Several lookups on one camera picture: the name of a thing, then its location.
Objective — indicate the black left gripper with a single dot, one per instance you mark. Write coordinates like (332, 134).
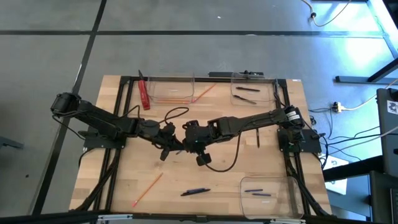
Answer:
(155, 132)

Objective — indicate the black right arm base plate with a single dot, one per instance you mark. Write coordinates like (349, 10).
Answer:
(311, 144)

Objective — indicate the red stapler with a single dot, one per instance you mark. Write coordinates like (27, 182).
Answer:
(144, 96)

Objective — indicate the black floor beam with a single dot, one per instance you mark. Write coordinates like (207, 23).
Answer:
(351, 169)

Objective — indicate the black overhead rig beam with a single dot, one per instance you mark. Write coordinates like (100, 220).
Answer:
(46, 217)

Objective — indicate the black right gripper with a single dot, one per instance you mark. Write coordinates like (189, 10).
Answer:
(199, 133)

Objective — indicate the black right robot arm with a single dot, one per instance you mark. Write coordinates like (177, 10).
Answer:
(258, 119)

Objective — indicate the white power strip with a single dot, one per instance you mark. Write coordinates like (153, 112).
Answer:
(337, 107)

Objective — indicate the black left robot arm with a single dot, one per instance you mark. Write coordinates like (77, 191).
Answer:
(99, 118)

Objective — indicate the black aluminium table frame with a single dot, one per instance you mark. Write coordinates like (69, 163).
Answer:
(205, 80)

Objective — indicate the clear plastic bin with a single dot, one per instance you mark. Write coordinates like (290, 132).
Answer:
(177, 87)
(270, 208)
(264, 84)

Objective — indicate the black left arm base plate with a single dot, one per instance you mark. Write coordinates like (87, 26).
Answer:
(102, 143)

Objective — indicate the dark equipment box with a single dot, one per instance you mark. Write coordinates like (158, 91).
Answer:
(382, 199)

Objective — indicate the black desk frame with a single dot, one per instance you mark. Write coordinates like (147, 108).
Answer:
(382, 70)

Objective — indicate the white paper sheet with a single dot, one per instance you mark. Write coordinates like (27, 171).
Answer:
(337, 185)

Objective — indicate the grey equipment case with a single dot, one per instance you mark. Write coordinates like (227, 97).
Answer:
(388, 140)

